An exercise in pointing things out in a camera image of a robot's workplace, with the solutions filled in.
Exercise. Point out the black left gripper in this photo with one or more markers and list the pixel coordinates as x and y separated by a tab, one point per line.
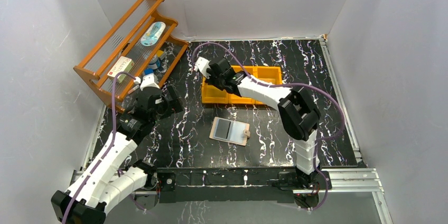
171	101

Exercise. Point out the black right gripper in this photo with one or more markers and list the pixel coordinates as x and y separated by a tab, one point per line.
213	74

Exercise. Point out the white leather card holder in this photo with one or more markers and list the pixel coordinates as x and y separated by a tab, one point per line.
230	131

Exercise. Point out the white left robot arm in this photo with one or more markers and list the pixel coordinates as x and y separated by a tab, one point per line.
95	193

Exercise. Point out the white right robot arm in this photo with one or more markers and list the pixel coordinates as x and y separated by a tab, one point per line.
298	112

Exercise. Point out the blue cube block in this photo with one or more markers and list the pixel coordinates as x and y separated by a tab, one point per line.
148	71

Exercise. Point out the blue white tape roll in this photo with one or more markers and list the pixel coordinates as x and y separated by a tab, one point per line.
155	63

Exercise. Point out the yellow three-compartment plastic tray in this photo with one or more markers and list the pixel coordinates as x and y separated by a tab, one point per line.
212	95

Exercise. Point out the yellow small block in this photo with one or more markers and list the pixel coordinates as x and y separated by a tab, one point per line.
161	54

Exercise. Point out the orange wooden shelf rack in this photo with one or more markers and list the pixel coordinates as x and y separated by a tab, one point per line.
124	40

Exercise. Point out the white red-print box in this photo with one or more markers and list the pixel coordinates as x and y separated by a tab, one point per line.
123	64

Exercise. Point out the light blue oval case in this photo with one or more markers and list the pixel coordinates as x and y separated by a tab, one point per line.
153	33

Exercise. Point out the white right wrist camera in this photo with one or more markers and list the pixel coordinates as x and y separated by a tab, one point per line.
202	65

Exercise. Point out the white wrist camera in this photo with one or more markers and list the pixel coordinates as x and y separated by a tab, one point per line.
202	65
149	80

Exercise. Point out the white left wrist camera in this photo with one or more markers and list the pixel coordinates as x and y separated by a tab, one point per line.
149	80

